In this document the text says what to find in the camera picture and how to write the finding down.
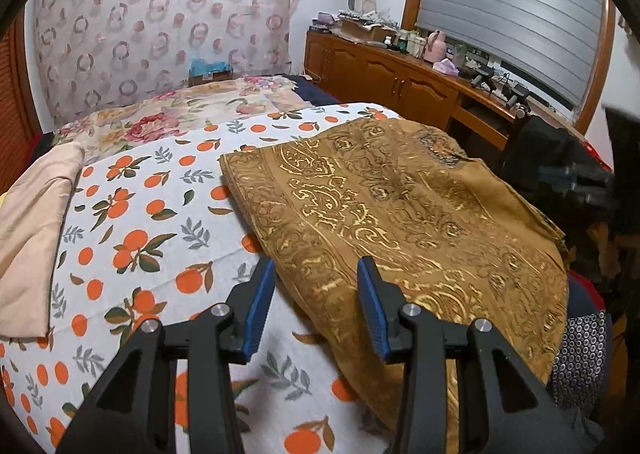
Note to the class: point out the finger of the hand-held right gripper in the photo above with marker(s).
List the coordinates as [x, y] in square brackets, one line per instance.
[575, 173]
[582, 195]

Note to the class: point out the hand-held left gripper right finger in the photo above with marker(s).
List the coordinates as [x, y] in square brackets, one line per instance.
[371, 314]

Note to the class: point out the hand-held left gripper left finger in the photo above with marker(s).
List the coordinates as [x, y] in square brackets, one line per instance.
[260, 314]

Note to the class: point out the circle print sheer curtain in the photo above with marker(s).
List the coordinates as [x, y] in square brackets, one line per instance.
[150, 8]

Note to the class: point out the floral quilt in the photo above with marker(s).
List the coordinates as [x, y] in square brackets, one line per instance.
[175, 113]

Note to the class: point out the brown patterned shirt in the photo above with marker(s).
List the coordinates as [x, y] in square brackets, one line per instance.
[400, 214]

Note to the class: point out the orange fruit print bed sheet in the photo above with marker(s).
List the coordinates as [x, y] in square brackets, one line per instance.
[150, 214]

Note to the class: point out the pink case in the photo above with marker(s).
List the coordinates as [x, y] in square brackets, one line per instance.
[326, 18]

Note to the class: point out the wooden sideboard cabinet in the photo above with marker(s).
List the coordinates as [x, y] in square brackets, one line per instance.
[380, 71]

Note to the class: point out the navy blanket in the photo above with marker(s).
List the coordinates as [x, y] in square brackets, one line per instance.
[312, 91]

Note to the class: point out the open cardboard box with papers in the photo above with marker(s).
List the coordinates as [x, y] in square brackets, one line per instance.
[365, 31]

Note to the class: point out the pink thermos jug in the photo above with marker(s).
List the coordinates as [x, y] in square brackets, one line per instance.
[435, 48]

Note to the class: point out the black grey desk gadget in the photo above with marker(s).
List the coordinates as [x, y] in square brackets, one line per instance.
[483, 77]
[516, 99]

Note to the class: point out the small brown cardboard box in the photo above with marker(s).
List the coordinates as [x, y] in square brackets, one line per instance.
[210, 79]

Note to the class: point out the dark dotted garment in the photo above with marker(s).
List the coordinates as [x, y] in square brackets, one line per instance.
[582, 349]

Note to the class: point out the white cosmetic bottles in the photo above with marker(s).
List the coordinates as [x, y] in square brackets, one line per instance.
[405, 41]

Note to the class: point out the beige cloth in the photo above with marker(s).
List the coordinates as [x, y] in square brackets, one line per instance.
[30, 244]

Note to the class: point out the black bag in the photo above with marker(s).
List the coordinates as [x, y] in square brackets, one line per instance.
[545, 143]

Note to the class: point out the pink tissue pack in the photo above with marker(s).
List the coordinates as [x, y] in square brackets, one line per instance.
[445, 67]

